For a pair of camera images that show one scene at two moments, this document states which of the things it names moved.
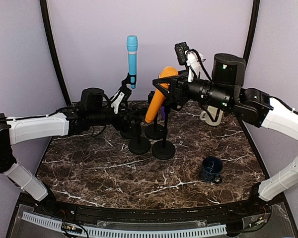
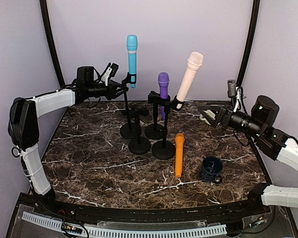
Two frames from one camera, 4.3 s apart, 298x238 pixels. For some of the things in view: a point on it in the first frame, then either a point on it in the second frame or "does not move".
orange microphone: [158, 99] to [179, 139]
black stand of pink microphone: [164, 149] does not move
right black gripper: [177, 82] to [223, 115]
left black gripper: [119, 126] to [112, 90]
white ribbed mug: [213, 111] does not move
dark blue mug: [211, 171] does not move
